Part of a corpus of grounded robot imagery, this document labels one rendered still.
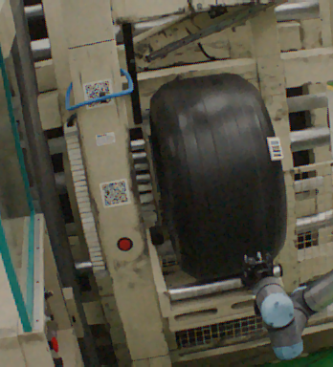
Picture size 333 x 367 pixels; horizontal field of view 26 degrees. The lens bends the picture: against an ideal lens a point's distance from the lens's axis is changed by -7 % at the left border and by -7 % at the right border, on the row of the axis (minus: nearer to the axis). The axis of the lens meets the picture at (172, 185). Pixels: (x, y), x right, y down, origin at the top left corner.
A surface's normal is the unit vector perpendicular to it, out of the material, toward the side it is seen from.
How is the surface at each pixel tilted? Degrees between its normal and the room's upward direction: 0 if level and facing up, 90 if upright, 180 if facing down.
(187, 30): 90
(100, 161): 90
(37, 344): 90
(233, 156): 58
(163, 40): 90
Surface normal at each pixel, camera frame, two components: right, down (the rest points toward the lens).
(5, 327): -0.14, -0.90
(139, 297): 0.14, 0.40
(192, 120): -0.03, -0.50
